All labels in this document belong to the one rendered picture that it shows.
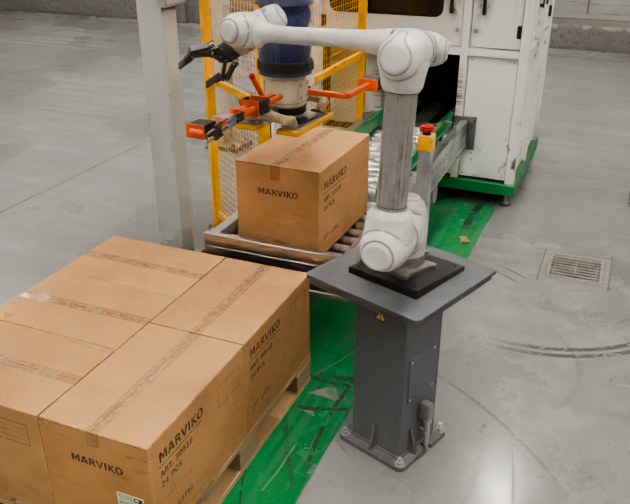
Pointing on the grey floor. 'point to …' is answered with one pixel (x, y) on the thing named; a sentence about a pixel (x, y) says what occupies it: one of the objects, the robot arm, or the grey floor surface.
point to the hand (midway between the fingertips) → (195, 74)
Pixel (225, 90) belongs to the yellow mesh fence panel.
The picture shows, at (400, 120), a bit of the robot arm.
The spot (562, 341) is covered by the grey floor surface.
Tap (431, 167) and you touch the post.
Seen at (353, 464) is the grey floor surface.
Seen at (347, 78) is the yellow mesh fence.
